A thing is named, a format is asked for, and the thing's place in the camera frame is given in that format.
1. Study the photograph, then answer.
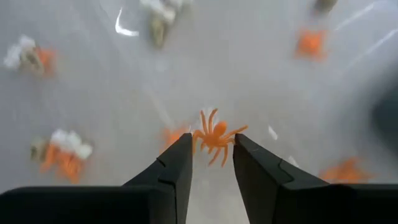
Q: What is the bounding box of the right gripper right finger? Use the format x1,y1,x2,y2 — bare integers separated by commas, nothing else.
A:
233,133,398,224

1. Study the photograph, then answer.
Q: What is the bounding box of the orange plastic spider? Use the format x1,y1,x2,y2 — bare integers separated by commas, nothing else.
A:
295,27,327,60
40,144,62,174
35,48,58,77
341,157,371,182
320,158,348,183
57,152,84,184
160,126,190,153
192,108,249,168

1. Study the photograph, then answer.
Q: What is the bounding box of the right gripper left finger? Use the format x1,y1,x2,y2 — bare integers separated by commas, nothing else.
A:
0,133,193,224

